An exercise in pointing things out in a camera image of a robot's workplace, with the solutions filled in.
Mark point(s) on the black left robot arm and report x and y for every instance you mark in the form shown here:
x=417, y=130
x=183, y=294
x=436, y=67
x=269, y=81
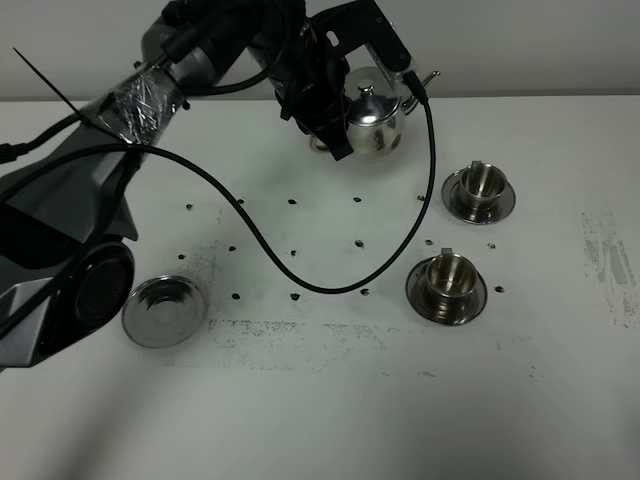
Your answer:
x=66, y=269

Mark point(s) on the steel teapot saucer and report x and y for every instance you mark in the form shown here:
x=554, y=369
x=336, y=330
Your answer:
x=164, y=311

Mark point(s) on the near stainless steel teacup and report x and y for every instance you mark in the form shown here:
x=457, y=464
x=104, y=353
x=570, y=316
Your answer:
x=450, y=280

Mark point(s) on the stainless steel teapot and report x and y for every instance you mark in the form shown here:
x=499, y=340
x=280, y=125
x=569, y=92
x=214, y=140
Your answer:
x=377, y=111

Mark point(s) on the far stainless steel saucer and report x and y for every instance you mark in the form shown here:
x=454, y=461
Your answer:
x=497, y=212

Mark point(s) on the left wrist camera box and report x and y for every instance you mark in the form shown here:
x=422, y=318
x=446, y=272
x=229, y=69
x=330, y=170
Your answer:
x=347, y=27

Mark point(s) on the stainless steel teacup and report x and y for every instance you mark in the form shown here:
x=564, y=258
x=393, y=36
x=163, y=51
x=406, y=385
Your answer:
x=450, y=280
x=481, y=185

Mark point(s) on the far stainless steel teacup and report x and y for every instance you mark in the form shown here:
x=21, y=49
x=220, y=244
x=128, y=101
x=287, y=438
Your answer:
x=481, y=185

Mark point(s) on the stainless steel saucer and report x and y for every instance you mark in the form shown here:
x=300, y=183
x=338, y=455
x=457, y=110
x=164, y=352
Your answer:
x=471, y=309
x=497, y=212

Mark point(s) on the near stainless steel saucer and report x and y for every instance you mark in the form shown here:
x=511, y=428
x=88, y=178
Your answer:
x=471, y=309

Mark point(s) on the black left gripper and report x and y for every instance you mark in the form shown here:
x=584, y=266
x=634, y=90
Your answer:
x=307, y=85

